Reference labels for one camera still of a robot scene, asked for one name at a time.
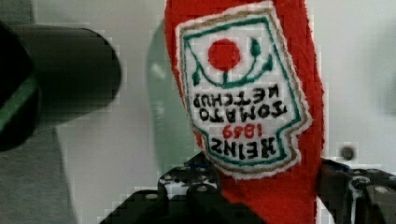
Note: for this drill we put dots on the green oval strainer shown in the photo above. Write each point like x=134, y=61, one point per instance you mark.
x=173, y=140

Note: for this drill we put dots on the red plush ketchup bottle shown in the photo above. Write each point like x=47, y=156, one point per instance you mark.
x=247, y=76

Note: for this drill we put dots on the black pot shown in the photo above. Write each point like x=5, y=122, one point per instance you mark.
x=50, y=75

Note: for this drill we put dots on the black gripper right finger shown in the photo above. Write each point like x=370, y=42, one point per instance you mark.
x=357, y=196

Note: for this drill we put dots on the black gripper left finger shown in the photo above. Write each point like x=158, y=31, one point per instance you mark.
x=187, y=194

